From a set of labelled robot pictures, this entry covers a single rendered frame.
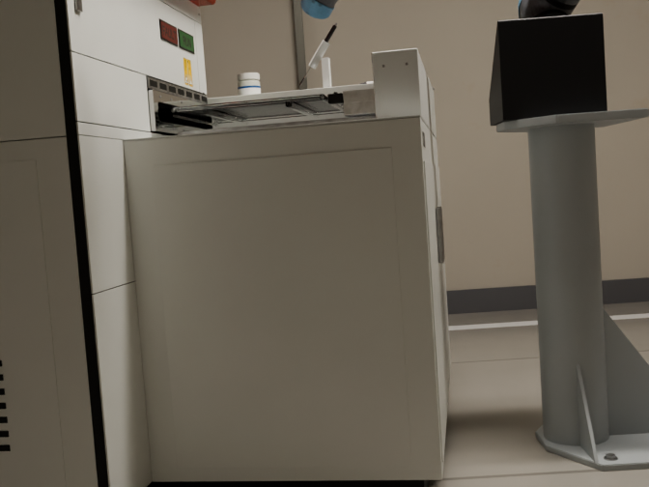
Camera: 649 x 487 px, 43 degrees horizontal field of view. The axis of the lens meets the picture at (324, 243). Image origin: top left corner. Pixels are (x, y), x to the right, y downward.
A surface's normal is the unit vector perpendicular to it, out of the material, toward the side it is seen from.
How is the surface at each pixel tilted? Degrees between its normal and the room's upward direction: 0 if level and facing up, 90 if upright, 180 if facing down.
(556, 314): 90
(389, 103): 90
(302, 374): 90
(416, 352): 90
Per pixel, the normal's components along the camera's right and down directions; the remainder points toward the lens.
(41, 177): -0.17, 0.07
